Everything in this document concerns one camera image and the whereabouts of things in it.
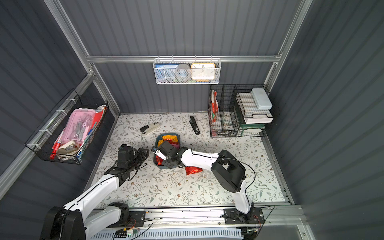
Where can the black wire side basket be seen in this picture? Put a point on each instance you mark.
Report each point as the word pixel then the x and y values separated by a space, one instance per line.
pixel 42 143

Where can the red marker pen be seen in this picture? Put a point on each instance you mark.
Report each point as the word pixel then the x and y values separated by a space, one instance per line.
pixel 55 148

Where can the pink pencil case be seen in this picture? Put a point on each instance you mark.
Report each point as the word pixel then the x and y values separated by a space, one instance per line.
pixel 79 121

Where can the white paper tray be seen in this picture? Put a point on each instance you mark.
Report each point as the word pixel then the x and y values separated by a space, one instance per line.
pixel 250 112

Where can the white flat box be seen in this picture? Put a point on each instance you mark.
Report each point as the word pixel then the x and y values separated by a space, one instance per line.
pixel 261 99

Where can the blue box in basket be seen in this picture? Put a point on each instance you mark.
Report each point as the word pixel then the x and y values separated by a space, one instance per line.
pixel 165 73

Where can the red tea bag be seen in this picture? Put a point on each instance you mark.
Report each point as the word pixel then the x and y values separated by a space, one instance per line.
pixel 192 170
pixel 159 161

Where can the yellow white alarm clock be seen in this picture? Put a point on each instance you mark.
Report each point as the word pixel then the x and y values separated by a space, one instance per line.
pixel 203 71

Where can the grey tape roll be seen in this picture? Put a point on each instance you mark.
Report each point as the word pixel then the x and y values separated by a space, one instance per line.
pixel 183 73

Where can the black wire desk organizer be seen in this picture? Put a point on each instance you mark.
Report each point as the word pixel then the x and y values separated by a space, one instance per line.
pixel 225 118

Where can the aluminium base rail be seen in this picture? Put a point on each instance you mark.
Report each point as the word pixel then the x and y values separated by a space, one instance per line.
pixel 204 217

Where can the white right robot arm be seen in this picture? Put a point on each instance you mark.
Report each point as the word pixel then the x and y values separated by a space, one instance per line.
pixel 229 172

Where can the beige tape dispenser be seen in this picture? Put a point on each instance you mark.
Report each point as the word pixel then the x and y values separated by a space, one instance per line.
pixel 69 148

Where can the white and black stapler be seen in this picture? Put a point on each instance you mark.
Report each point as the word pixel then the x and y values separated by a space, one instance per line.
pixel 149 128

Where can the yellow tea bag in box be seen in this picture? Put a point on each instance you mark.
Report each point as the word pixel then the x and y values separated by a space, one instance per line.
pixel 172 139

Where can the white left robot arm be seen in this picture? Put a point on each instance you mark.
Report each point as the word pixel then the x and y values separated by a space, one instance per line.
pixel 74 220

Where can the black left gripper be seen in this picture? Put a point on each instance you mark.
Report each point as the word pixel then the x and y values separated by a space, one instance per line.
pixel 139 154

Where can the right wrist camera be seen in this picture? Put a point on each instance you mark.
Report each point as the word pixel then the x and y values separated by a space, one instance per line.
pixel 158 152

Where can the white wire wall basket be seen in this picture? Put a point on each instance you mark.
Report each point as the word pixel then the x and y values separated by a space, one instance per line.
pixel 191 81

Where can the teal plastic storage box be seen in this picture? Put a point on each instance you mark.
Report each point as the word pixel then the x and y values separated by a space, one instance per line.
pixel 157 139

